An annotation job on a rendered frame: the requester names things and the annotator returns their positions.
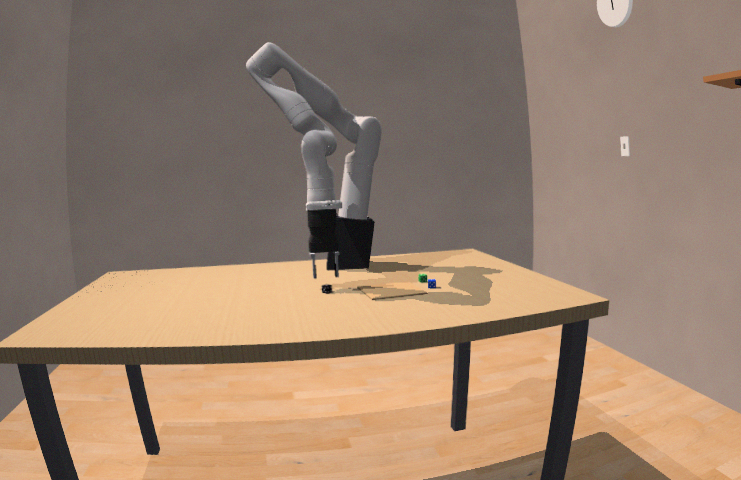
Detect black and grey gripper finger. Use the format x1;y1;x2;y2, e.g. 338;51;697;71
309;252;317;279
333;251;340;277

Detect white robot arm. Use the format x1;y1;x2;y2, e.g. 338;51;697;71
246;43;381;220

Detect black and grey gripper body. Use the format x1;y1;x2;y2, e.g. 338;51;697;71
306;188;342;253

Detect tan square mat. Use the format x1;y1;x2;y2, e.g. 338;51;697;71
357;281;427;300

